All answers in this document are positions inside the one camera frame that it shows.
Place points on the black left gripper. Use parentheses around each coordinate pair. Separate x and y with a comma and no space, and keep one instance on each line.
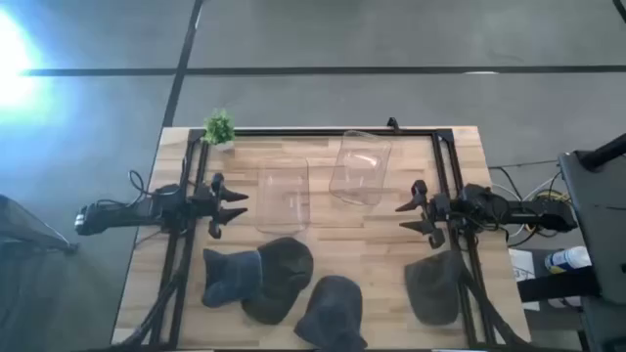
(214,205)

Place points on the small black clamp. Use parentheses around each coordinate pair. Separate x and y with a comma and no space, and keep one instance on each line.
(392,124)

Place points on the blue-grey cloth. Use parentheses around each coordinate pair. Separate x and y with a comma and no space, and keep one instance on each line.
(230,278)

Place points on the dark gray cap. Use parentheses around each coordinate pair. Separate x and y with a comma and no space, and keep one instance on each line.
(433,288)
(332,313)

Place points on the gray slanted panel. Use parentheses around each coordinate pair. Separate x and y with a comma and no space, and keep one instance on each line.
(24,227)

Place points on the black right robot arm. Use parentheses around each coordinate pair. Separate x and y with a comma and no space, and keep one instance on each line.
(518,215)

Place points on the black metal table frame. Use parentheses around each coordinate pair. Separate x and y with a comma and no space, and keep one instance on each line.
(442,161)

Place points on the clear plastic bin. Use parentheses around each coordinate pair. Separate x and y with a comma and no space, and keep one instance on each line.
(282,207)
(359,188)

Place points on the white blue bottle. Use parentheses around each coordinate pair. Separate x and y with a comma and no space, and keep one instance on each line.
(567,259)

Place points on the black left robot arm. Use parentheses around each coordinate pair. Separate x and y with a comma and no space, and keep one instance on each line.
(122,217)

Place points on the white paper sheet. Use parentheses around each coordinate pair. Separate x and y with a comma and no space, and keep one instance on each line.
(523,274)

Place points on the dark olive cap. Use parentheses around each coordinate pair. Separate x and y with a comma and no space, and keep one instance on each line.
(286,269)

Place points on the small green potted plant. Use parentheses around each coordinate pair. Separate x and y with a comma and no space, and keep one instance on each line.
(218,128)

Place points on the black equipment stand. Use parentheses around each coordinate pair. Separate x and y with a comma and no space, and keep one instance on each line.
(601,220)

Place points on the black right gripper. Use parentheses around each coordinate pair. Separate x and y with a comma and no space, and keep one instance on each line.
(437,210)

